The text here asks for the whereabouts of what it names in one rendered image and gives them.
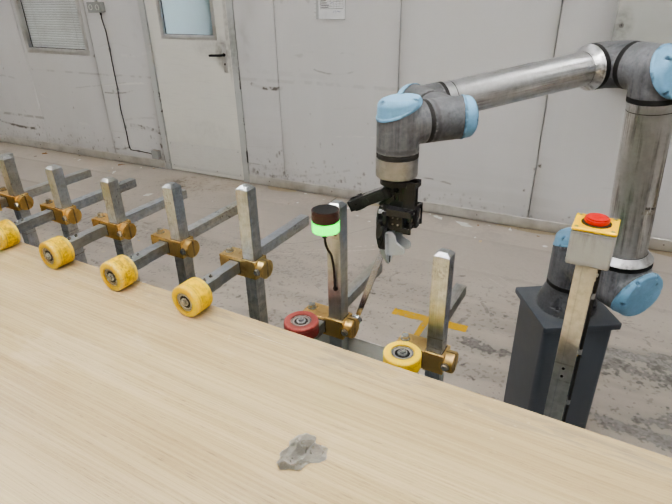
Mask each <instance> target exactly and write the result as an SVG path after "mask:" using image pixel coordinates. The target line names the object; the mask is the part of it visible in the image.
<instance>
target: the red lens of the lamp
mask: <svg viewBox="0 0 672 504"><path fill-rule="evenodd" d="M336 207H337V206H336ZM313 208H314V207H313ZM313 208H312V209H311V220H312V222H313V223H315V224H318V225H332V224H335V223H337V222H338V221H339V220H340V212H339V208H338V207H337V208H338V211H337V212H336V213H334V214H329V215H320V214H316V213H314V212H313Z"/></svg>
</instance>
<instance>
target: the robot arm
mask: <svg viewBox="0 0 672 504"><path fill-rule="evenodd" d="M578 87H580V88H581V89H583V90H586V91H591V90H596V89H603V88H621V89H625V90H627V94H626V101H625V102H626V108H625V115H624V121H623V128H622V134H621V140H620V147H619V153H618V160H617V166H616V172H615V179H614V185H613V192H612V198H611V204H610V211H609V218H614V219H619V220H620V226H619V230H618V235H617V239H616V243H615V247H614V251H613V255H612V259H611V263H610V267H609V270H608V271H604V270H602V271H601V275H600V279H599V283H598V288H597V292H596V296H595V299H594V304H593V309H592V313H591V317H593V316H594V315H595V314H596V311H597V300H598V301H600V302H601V303H603V304H604V305H606V306H607V307H609V308H610V309H611V310H613V311H616V312H618V313H619V314H621V315H623V316H635V315H638V314H640V313H642V312H644V311H645V310H646V309H648V308H649V307H650V306H651V305H652V304H653V303H654V302H655V301H656V300H657V299H658V297H659V295H660V294H661V290H662V289H663V280H662V278H661V277H660V276H659V274H657V273H654V272H653V271H652V268H653V263H654V256H653V255H652V253H651V252H650V251H649V250H648V247H649V242H650V237H651V232H652V227H653V222H654V218H655V213H656V208H657V203H658V198H659V193H660V188H661V183H662V178H663V173H664V168H665V164H666V159H667V154H668V149H669V144H670V139H671V134H672V43H666V44H664V43H655V42H645V41H638V40H615V41H603V42H596V43H590V44H586V45H583V46H582V47H580V48H579V49H578V51H577V52H576V53H573V54H569V55H564V56H559V57H555V58H550V59H546V60H541V61H536V62H532V63H527V64H523V65H518V66H513V67H509V68H504V69H499V70H495V71H490V72H486V73H481V74H476V75H472V76H467V77H462V78H458V79H453V80H449V81H444V82H443V81H439V82H434V83H430V84H425V85H420V84H418V83H410V84H407V85H405V86H403V87H402V88H401V89H400V90H399V92H398V93H397V94H393V95H389V96H386V97H384V98H382V99H381V100H380V101H379V102H378V104H377V115H376V121H377V129H376V176H377V177H378V178H379V179H380V184H381V185H382V186H381V187H379V188H376V189H373V190H371V191H368V192H366V193H363V194H362V193H360V194H356V195H354V196H353V197H351V198H350V200H349V201H348V202H347V204H348V206H349V208H350V211H351V212H352V211H355V210H356V211H358V210H362V209H363V208H365V207H366V206H369V205H371V204H374V203H377V202H379V201H381V202H379V205H380V206H379V208H378V210H377V217H376V240H377V244H378V248H379V250H380V252H381V255H382V256H383V258H384V260H385V262H386V263H388V264H389V262H391V259H392V256H393V255H403V254H404V253H405V249H409V248H410V247H411V242H410V240H408V239H407V238H405V237H404V236H403V234H406V235H411V229H412V228H417V227H418V226H419V224H422V211H423V202H418V188H419V187H420V186H421V180H422V179H416V177H417V175H418V158H419V144H424V143H431V142H439V141H446V140H454V139H460V140H461V139H463V138H467V137H470V136H472V135H473V134H474V132H475V131H476V129H477V126H478V121H479V120H478V118H479V111H481V110H485V109H490V108H494V107H498V106H502V105H506V104H511V103H515V102H519V101H523V100H528V99H532V98H536V97H540V96H545V95H549V94H553V93H557V92H561V91H566V90H570V89H574V88H578ZM420 208H421V211H420ZM419 217H420V219H419ZM408 229H409V230H408ZM570 233H571V227H568V228H564V229H561V230H559V231H558V232H557V233H556V235H555V239H554V242H553V247H552V252H551V258H550V263H549V268H548V273H547V279H546V281H545V283H544V284H543V286H542V287H541V289H540V290H539V291H538V293H537V298H536V302H537V305H538V306H539V307H540V308H541V309H542V310H543V311H544V312H546V313H548V314H550V315H552V316H554V317H557V318H560V319H564V316H565V312H566V307H567V302H568V298H569V293H570V288H571V284H572V279H573V274H574V270H575V265H574V264H570V263H566V262H565V257H566V252H567V247H568V243H569V238H570ZM591 317H590V318H591Z"/></svg>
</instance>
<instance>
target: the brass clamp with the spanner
mask: <svg viewBox="0 0 672 504"><path fill-rule="evenodd" d="M315 304H316V307H317V308H316V309H314V310H310V309H309V308H308V306H309V305H308V306H307V307H306V308H305V309H304V310H303V311H308V312H311V313H314V314H315V315H316V316H317V317H318V319H319V320H322V321H325V332H324V333H323V334H326V335H329V336H332V337H335V338H338V339H341V340H343V339H344V338H345V337H348V338H351V339H353V338H354V337H355V336H356V334H357V332H358V330H359V320H358V319H357V318H353V317H352V313H350V312H348V314H347V315H346V316H345V318H344V319H343V320H342V321H340V320H337V319H334V318H331V317H329V306H326V305H323V304H319V303H316V302H315Z"/></svg>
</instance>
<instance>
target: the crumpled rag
mask: <svg viewBox="0 0 672 504"><path fill-rule="evenodd" d="M315 439H317V438H316V436H314V435H310V434H309V433H304V434H301V435H297V436H296V437H295V438H293V439H292V440H290V441H289V447H287V448H286V449H284V450H282V451H281V452H280V453H279V454H280V459H278V461H277V462H276V463H278V466H279V469H280V470H287V469H288V470H289V469H292V470H299V469H300V470H302V468H304V467H305V466H306V465H307V464H309V463H320V462H322V461H325V460H326V458H327V452H326V451H328V448H327V447H326V446H323V445H320V444H316V442H315V441H316V440H315Z"/></svg>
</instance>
